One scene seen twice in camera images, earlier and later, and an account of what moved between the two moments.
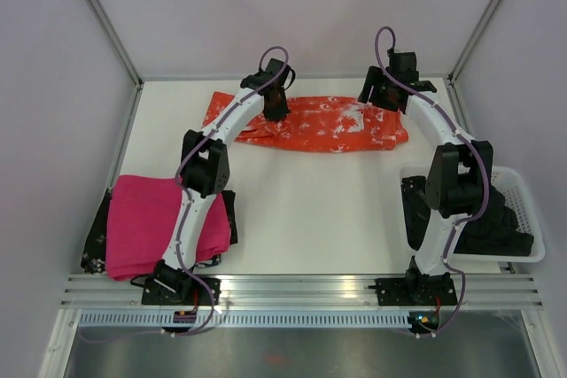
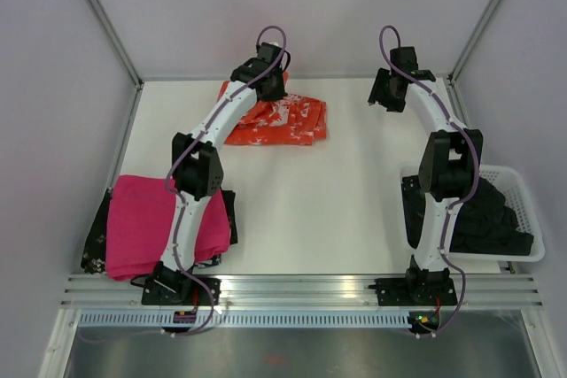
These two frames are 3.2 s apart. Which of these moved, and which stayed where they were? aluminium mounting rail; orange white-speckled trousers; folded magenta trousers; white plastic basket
Moved: orange white-speckled trousers
Stayed: aluminium mounting rail; white plastic basket; folded magenta trousers
